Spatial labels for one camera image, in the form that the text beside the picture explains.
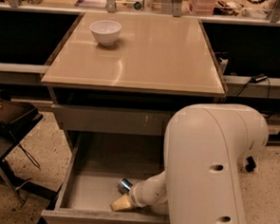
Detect pink stacked containers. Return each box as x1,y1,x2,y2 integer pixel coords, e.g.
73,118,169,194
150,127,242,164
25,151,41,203
188,0,217,14

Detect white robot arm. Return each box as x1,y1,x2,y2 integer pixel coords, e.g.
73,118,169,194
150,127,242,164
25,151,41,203
110,103,269,224

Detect white ceramic bowl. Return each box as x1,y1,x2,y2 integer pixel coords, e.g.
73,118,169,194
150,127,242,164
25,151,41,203
89,19,121,46

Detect grey closed upper drawer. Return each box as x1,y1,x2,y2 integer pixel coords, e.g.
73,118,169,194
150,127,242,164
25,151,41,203
51,103,173,136

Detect grey open middle drawer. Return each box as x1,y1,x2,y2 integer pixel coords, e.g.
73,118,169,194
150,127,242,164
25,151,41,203
42,132,169,224

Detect silver blue redbull can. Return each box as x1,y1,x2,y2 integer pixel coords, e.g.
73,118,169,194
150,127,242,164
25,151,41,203
118,178,133,195

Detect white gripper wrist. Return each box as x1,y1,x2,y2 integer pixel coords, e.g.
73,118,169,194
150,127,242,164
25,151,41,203
110,173,168,212

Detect black tray side table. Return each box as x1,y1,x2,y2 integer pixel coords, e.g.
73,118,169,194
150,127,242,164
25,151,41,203
0,90,57,205

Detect black power adapter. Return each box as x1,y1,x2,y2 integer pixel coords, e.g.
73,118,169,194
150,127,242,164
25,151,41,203
250,74,267,84

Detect beige counter cabinet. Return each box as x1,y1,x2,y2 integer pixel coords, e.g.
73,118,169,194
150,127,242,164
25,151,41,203
42,11,226,98

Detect black stand leg with wheel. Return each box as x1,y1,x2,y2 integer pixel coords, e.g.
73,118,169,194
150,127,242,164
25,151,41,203
245,156,256,172

